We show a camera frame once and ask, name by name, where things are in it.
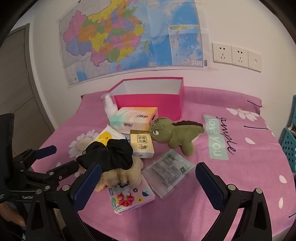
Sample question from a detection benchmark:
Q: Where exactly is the pink flower print bedsheet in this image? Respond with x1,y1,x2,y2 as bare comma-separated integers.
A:
30,86,296,241

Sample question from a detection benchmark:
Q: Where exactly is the green dinosaur plush toy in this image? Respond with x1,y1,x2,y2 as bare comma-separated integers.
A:
149,117,206,156

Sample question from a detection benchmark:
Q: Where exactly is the white spray bottle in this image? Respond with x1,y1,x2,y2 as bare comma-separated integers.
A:
101,94,119,119

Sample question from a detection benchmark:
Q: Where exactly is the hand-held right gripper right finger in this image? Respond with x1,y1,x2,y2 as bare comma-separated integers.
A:
195,162,273,241

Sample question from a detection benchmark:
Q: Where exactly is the colourful wall map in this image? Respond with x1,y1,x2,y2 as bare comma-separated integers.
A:
59,0,207,88

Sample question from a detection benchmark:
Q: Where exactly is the floral pocket tissue pack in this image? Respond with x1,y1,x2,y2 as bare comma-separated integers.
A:
107,178,156,215

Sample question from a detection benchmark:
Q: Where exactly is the pastel soft tissue pack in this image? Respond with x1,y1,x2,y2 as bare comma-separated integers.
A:
109,107,159,134

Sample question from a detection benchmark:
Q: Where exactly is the white wall socket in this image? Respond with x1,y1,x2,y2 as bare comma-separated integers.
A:
231,46,249,68
212,42,232,65

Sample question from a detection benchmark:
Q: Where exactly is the cream pocket tissue pack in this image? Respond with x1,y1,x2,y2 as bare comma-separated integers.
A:
129,129,155,159

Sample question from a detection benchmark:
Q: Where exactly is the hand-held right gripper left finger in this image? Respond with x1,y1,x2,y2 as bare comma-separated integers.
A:
24,163,109,241

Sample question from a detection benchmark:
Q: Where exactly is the beige plush toy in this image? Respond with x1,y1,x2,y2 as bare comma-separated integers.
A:
94,155,144,192

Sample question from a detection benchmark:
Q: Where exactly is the white wall switch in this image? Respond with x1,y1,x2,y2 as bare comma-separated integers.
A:
248,50,262,70

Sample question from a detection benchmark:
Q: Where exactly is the blue plastic basket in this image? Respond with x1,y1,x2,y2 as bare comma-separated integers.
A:
279,94,296,173

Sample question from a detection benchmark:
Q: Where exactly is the clear labelled packet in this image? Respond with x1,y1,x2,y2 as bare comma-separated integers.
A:
141,149,195,199

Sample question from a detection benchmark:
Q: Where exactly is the white yellow duck packet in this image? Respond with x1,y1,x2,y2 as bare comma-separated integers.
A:
91,125,126,149

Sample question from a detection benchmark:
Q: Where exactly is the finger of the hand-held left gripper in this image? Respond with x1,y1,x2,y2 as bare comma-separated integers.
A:
13,145,57,171
20,161,80,189

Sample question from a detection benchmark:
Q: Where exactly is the pink cardboard box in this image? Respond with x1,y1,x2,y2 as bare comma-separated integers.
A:
111,77,185,121

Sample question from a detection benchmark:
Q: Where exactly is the black scrunchie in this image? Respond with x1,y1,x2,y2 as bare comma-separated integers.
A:
76,138,134,172

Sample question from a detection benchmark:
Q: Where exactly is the person's left hand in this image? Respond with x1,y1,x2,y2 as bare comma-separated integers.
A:
0,202,26,227

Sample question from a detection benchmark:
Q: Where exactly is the grey brown wardrobe door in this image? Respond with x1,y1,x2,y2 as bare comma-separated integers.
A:
0,23,54,163

